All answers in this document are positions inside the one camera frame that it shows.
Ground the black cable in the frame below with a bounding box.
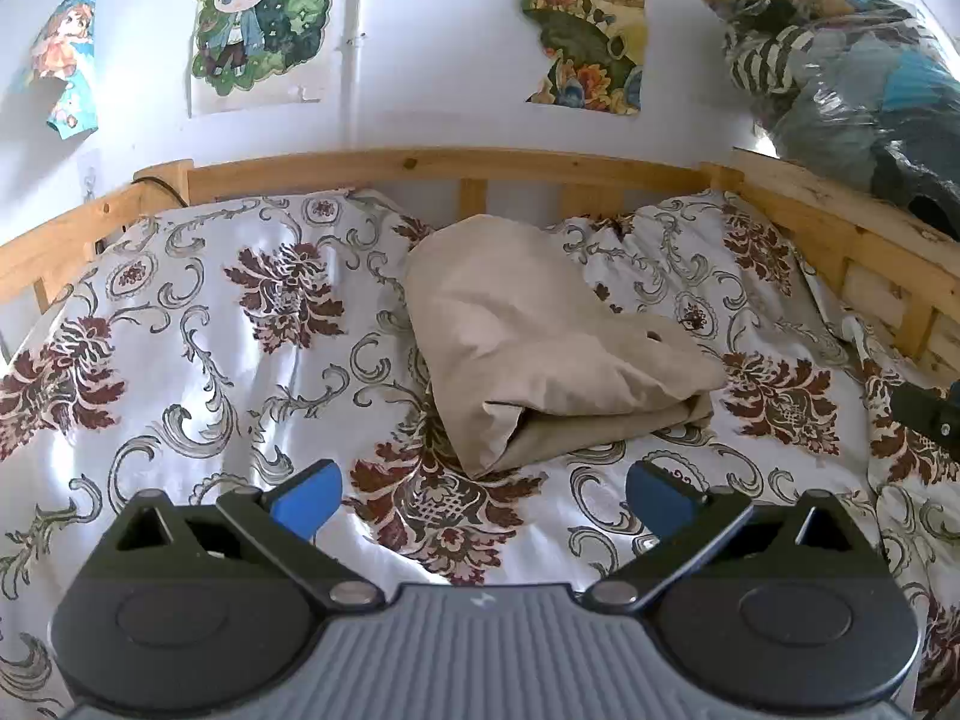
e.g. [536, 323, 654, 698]
[133, 175, 186, 205]

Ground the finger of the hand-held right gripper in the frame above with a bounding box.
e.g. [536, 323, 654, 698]
[892, 381, 960, 458]

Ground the blond cartoon figure poster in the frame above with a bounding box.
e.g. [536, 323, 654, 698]
[189, 0, 344, 119]

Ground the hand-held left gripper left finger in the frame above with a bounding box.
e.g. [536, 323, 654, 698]
[97, 460, 387, 608]

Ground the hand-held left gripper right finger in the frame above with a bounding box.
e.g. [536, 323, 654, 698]
[585, 459, 875, 611]

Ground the plastic bag of clothes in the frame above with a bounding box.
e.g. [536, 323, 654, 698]
[686, 0, 960, 235]

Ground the floral patterned blanket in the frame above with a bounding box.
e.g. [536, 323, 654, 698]
[0, 187, 960, 720]

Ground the orange cartoon figure poster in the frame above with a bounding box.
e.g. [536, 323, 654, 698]
[6, 0, 100, 142]

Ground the wooden bed frame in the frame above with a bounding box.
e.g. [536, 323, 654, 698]
[0, 146, 960, 377]

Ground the landscape wall poster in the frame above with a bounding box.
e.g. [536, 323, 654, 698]
[521, 0, 647, 119]

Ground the white wall pipe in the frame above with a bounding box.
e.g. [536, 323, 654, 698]
[340, 0, 366, 152]

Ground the beige zip jacket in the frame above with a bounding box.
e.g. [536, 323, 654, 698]
[405, 214, 728, 479]

